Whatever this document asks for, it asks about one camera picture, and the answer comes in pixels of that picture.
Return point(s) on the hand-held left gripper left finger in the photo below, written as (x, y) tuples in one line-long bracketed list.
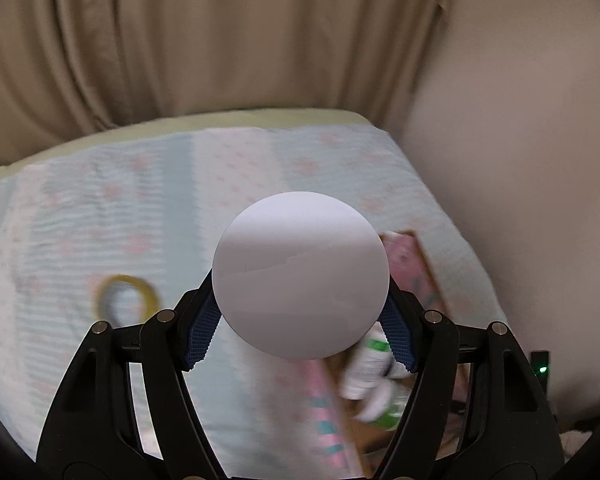
[(202, 330)]

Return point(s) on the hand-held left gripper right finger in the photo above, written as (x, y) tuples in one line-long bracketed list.
[(399, 335)]

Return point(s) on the tall white bottle green label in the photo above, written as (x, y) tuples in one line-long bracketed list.
[(367, 365)]

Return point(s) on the small white bottle black cap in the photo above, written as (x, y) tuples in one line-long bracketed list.
[(386, 405)]

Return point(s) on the pink printed cardboard box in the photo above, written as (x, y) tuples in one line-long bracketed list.
[(410, 260)]

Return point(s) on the white lid jar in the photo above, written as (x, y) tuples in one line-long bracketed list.
[(300, 275)]

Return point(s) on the yellow tape roll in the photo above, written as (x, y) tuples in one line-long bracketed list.
[(150, 300)]

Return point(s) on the black device green light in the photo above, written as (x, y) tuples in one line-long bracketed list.
[(541, 367)]

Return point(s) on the pale blue checked blanket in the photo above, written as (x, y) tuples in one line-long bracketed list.
[(105, 200)]

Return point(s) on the pale green bed sheet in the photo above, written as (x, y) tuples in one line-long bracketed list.
[(180, 122)]

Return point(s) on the beige curtain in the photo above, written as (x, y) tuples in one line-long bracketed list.
[(205, 40)]

